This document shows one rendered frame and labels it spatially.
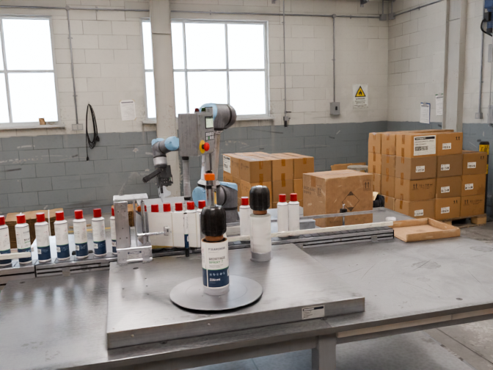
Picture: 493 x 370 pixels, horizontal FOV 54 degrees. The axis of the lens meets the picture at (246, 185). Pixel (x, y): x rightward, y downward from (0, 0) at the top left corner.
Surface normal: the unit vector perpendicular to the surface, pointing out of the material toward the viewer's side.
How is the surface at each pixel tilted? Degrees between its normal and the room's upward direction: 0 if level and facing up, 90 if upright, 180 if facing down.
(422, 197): 93
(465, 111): 90
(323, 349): 90
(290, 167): 90
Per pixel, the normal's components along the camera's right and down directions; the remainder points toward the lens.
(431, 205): 0.38, 0.11
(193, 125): -0.34, 0.15
